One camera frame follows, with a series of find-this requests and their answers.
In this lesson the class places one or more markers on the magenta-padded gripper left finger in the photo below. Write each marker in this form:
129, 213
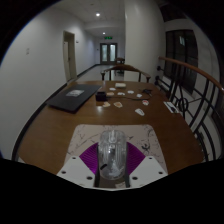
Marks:
75, 170

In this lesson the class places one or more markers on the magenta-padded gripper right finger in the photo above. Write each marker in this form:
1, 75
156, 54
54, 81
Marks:
150, 170

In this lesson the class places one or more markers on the translucent white computer mouse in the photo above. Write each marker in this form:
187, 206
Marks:
112, 153

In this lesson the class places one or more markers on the white marble-print mouse pad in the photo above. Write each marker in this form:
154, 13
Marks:
86, 136

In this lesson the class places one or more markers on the small white card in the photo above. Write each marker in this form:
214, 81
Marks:
139, 112
145, 102

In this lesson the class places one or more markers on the flat white device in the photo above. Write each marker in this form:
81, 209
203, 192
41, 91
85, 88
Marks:
171, 107

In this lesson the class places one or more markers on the black closed laptop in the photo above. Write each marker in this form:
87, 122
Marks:
71, 98

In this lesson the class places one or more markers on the small pale card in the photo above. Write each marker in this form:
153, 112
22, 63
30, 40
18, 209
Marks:
106, 104
118, 104

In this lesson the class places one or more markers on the small black box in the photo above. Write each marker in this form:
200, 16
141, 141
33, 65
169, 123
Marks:
100, 96

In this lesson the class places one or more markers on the beige paper sheet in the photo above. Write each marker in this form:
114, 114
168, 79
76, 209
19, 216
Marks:
120, 85

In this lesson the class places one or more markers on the curved-back wooden chair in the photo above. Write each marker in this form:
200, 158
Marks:
125, 67

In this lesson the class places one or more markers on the wood-topped black metal railing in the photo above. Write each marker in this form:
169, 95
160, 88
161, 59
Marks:
196, 71

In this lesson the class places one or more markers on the dark wooden chair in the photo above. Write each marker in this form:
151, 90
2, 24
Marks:
120, 60

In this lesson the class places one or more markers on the beige side door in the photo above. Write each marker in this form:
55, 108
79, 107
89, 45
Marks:
69, 56

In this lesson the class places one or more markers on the dark-framed window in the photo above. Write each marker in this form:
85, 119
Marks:
181, 56

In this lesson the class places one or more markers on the glass double door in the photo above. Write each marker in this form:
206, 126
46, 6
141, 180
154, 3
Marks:
108, 53

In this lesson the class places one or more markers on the green exit sign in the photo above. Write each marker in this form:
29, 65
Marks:
108, 37

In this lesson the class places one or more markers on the round ceiling light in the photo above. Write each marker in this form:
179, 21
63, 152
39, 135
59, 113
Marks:
97, 14
103, 33

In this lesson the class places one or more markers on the white wall switch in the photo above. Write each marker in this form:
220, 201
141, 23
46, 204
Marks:
27, 51

